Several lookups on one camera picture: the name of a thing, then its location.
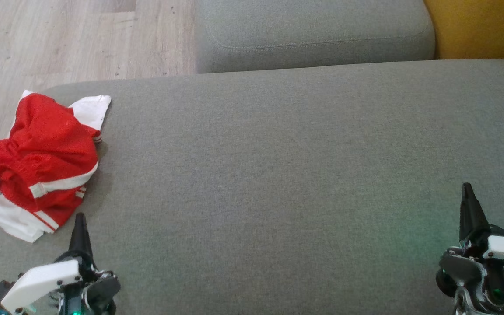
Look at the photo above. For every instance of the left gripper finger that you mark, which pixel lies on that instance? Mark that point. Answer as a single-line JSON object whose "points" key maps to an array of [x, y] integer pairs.
{"points": [[81, 245]]}

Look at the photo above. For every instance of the red shorts with white stripe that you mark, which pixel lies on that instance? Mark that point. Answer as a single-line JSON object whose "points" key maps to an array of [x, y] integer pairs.
{"points": [[46, 131]]}

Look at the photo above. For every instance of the large grey sofa seat cushion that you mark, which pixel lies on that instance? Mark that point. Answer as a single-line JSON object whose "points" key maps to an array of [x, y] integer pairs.
{"points": [[278, 183]]}

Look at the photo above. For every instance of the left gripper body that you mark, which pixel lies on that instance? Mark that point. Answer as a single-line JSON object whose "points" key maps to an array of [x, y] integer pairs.
{"points": [[42, 280]]}

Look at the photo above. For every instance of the yellow sofa backrest cushion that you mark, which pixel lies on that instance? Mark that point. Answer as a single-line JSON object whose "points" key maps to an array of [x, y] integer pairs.
{"points": [[479, 26]]}

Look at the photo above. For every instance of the red shirt with white sleeves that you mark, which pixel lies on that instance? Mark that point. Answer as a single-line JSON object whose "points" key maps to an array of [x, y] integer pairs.
{"points": [[90, 109]]}

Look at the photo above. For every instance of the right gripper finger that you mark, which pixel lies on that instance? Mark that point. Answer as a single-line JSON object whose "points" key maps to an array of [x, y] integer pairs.
{"points": [[471, 218]]}

